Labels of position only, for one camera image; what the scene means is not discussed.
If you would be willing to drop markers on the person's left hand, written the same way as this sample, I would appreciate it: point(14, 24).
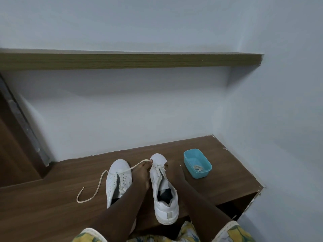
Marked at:
point(141, 176)

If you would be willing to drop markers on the person's right hand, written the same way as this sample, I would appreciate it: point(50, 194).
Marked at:
point(175, 172)

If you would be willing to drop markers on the cream shoelace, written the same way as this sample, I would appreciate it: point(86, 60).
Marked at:
point(99, 183)
point(198, 168)

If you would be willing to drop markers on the white sneaker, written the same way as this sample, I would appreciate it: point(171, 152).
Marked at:
point(118, 165)
point(166, 214)

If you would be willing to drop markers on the blue plastic basket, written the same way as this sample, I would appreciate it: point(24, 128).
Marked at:
point(202, 175)

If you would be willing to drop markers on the person's left forearm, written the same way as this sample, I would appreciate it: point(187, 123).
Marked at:
point(118, 211)

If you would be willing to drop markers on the person's right forearm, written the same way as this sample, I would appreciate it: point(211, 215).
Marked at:
point(204, 209)

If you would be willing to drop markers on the wooden wall shelf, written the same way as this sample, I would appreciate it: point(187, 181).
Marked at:
point(126, 61)

